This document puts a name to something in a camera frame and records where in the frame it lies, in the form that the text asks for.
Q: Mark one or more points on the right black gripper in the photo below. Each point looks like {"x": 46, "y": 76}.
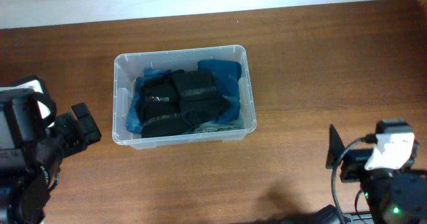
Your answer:
{"x": 349, "y": 164}

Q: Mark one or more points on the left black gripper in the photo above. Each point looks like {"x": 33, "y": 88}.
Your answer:
{"x": 84, "y": 135}

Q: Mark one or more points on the dark blue jeans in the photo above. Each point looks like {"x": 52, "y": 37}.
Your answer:
{"x": 134, "y": 124}

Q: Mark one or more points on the large black taped garment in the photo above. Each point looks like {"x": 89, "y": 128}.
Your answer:
{"x": 159, "y": 110}

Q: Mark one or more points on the small black taped garment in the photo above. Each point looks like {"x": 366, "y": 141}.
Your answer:
{"x": 199, "y": 99}

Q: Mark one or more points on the light blue jeans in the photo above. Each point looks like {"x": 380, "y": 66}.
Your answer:
{"x": 211, "y": 127}

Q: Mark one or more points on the teal blue taped garment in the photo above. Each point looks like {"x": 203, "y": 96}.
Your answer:
{"x": 227, "y": 75}

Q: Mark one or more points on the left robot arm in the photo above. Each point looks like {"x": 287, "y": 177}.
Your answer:
{"x": 34, "y": 142}

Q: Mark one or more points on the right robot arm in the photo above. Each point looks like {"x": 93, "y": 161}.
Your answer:
{"x": 393, "y": 196}

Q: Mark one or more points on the clear plastic storage bin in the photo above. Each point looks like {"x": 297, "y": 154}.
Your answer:
{"x": 129, "y": 66}

